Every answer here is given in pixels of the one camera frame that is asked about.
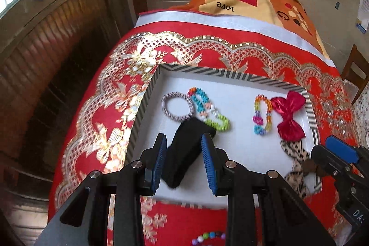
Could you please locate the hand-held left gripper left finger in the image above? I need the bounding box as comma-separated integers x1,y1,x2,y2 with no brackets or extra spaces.
34,133,168,246

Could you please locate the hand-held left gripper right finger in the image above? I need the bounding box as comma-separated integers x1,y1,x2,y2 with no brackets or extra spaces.
201,133,336,246

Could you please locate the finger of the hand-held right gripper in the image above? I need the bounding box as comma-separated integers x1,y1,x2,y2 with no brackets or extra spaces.
325,135,369,174
311,145,361,181

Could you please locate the leopard print bow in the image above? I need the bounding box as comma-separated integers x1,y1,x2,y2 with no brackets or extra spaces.
280,140,322,199

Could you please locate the striped cardboard box tray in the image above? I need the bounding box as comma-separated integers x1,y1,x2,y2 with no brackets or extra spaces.
125,63,324,210

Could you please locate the grey braided hair tie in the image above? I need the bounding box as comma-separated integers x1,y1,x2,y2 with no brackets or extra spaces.
161,91,195,123

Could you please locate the red satin bow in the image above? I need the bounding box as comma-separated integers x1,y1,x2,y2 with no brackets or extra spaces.
270,90,307,140

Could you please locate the green teal block bracelet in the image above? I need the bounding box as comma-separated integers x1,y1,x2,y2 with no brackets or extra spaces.
187,87,231,132

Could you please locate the rainbow link bracelet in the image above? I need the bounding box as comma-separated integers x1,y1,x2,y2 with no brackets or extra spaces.
253,94,272,136

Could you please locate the white patterned cloth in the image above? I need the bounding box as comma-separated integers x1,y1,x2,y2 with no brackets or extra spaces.
352,90,369,134

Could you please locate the wooden chair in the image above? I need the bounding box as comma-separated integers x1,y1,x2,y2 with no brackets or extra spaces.
341,44,369,105

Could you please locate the red floral tablecloth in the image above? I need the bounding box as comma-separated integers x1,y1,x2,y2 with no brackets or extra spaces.
48,11,361,246

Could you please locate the wooden louvered door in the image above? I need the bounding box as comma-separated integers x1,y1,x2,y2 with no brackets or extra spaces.
0,0,136,235

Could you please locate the orange printed blanket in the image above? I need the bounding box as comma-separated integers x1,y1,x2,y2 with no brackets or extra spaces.
169,0,329,59

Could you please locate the multicoloured bead bracelet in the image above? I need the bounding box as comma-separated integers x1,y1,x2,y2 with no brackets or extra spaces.
191,231,226,246

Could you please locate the wall calendar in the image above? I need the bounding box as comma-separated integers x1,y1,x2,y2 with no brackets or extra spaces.
355,0,369,33

